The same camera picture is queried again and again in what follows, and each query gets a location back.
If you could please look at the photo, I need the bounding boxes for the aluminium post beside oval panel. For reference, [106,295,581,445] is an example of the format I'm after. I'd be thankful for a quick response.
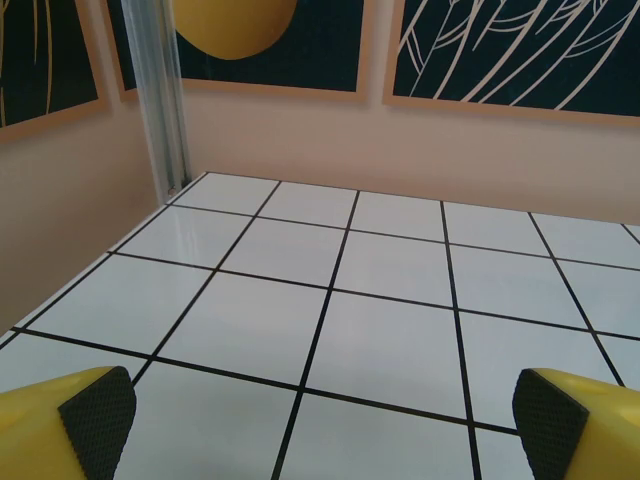
[121,0,194,201]

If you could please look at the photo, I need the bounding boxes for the art panel golden oval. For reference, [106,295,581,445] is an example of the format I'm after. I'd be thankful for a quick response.
[106,0,372,105]

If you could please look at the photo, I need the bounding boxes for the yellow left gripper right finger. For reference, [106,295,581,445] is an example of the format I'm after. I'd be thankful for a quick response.
[513,368,640,480]

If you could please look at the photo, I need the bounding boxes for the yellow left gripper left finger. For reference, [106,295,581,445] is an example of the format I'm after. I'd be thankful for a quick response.
[0,365,138,480]

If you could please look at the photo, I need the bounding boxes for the art panel large beige disc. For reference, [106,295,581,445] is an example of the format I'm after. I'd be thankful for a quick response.
[0,0,112,145]

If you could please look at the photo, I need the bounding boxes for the art panel orange disc leaves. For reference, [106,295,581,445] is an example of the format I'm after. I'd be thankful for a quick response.
[382,0,640,127]

